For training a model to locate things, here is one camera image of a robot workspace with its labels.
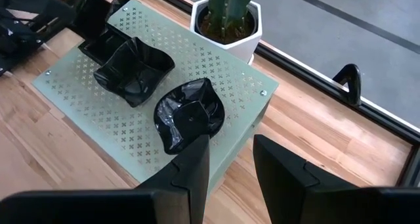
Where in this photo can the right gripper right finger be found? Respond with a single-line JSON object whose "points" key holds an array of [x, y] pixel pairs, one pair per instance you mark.
{"points": [[328, 204]]}

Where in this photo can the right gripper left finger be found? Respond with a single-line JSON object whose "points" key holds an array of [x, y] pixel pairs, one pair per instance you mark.
{"points": [[98, 207]]}

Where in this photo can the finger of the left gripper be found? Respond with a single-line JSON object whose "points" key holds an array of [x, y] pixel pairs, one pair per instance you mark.
{"points": [[93, 15]]}

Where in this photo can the small black square plate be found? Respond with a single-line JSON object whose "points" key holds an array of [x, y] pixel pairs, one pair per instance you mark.
{"points": [[101, 46]]}

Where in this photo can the black wavy square plate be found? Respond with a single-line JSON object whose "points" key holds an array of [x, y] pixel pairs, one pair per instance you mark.
{"points": [[134, 73]]}

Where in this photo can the black leaf shaped plate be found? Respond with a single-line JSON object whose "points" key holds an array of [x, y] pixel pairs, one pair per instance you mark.
{"points": [[190, 115]]}

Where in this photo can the green perforated metal stand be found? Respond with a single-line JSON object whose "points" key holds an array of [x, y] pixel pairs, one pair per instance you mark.
{"points": [[98, 119]]}

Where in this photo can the green cactus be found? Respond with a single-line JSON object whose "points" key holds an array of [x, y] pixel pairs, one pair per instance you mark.
{"points": [[229, 7]]}

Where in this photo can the white hexagonal plant pot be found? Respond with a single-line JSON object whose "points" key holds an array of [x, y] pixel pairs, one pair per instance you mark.
{"points": [[243, 50]]}

